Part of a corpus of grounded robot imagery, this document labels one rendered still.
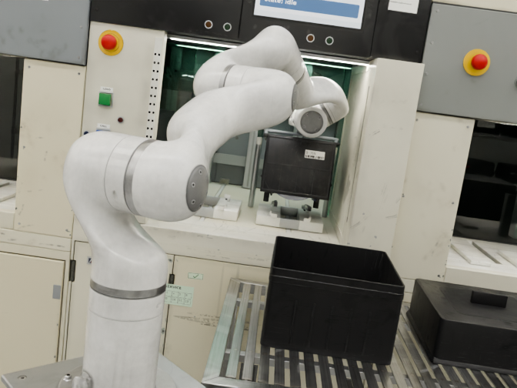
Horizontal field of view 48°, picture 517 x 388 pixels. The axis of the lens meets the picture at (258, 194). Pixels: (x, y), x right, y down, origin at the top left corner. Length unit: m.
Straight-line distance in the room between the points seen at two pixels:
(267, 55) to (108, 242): 0.57
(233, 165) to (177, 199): 1.66
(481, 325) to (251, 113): 0.66
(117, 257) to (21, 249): 0.92
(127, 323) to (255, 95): 0.48
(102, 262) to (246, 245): 0.78
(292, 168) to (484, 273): 0.62
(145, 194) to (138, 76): 0.82
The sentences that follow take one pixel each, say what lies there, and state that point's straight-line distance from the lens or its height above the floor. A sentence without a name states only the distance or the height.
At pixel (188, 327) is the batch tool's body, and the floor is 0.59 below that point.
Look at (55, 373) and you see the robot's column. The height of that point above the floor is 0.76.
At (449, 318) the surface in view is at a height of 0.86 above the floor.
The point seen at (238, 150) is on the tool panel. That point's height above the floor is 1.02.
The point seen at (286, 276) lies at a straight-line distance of 1.20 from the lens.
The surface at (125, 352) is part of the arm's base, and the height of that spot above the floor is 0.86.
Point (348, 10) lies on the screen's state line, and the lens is 1.60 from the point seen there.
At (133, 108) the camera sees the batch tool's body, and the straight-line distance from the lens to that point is 1.63.
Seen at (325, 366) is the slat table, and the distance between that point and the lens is 1.21.
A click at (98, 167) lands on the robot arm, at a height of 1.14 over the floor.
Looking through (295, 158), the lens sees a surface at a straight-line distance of 1.78.
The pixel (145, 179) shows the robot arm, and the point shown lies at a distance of 0.84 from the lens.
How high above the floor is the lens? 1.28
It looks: 10 degrees down
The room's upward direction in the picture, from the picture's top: 8 degrees clockwise
